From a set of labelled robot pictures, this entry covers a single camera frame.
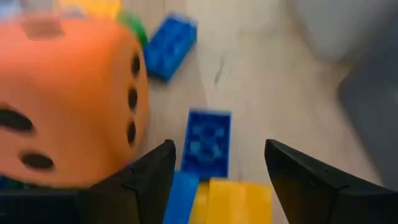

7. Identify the blue studded toy brick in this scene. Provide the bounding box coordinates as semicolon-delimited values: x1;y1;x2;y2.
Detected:
142;12;198;83
180;108;233;181

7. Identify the green toy block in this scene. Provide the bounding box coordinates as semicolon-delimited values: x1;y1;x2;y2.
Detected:
117;11;149;47

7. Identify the orange foam die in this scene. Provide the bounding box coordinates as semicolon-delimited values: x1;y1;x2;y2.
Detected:
0;18;150;189

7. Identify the blue toy block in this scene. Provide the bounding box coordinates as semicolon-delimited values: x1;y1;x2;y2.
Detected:
162;170;200;224

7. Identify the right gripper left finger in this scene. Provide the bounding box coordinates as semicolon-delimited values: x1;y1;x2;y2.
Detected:
77;139;177;224

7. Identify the white plastic bin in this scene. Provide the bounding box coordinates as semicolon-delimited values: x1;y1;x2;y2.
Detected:
289;0;398;62

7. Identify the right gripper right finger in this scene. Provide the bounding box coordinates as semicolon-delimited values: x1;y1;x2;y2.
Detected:
264;139;398;224

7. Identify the yellow toy block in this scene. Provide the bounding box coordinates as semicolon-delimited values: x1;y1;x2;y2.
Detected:
58;0;123;20
188;177;274;224

